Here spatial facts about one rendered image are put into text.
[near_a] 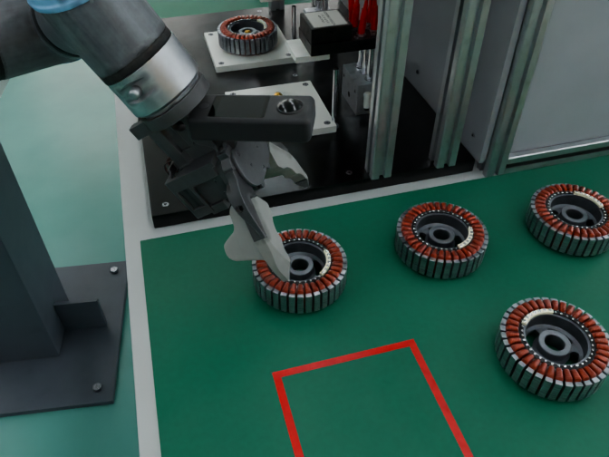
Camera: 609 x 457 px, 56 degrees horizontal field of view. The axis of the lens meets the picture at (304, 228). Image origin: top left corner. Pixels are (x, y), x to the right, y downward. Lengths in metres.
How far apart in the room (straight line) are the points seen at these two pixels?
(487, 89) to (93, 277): 1.30
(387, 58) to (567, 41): 0.25
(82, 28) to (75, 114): 2.10
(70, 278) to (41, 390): 0.37
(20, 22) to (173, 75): 0.15
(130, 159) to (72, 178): 1.32
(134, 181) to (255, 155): 0.33
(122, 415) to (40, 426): 0.19
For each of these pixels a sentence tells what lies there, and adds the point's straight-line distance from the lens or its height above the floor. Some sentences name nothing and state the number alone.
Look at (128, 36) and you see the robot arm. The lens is 0.51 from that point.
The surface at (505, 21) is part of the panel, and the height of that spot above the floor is 0.97.
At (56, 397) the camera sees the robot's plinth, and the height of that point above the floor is 0.02.
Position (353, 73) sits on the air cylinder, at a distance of 0.96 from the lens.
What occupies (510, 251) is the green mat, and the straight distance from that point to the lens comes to 0.78.
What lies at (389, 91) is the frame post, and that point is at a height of 0.90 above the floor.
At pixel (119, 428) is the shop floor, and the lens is 1.50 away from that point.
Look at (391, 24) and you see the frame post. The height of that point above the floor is 0.99.
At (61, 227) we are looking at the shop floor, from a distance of 2.03.
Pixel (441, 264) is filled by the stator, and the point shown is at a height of 0.78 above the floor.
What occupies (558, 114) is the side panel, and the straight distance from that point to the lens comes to 0.91.
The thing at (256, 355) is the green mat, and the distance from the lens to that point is 0.63.
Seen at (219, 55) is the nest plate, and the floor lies 0.78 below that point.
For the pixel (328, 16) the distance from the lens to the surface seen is 0.91.
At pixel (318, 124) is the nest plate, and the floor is 0.78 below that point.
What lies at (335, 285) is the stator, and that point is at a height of 0.78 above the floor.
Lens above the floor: 1.27
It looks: 43 degrees down
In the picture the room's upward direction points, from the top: straight up
